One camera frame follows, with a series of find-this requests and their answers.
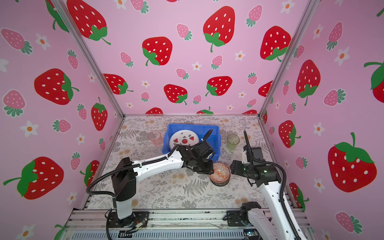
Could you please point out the pink translucent cup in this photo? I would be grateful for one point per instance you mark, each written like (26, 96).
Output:
(156, 138)

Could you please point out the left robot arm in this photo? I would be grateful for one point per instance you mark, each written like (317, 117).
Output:
(129, 173)

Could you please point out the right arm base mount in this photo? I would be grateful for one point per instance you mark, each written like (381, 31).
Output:
(240, 220)

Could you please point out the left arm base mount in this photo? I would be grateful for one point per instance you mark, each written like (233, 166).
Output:
(137, 218)

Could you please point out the white watermelon plate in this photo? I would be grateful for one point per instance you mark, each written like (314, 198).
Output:
(183, 138)

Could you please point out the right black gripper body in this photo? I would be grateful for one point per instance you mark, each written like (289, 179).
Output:
(248, 168)

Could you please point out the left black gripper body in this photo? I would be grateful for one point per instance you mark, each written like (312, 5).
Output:
(202, 164)

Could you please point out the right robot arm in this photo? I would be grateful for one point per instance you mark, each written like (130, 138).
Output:
(285, 225)

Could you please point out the red patterned bowl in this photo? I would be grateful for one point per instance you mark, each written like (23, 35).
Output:
(221, 175)

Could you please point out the aluminium front rail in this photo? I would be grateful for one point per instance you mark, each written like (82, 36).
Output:
(194, 224)

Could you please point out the blue plastic bin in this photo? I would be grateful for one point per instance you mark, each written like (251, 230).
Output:
(214, 139)

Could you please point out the green translucent cup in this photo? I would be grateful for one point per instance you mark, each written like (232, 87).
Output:
(232, 142)

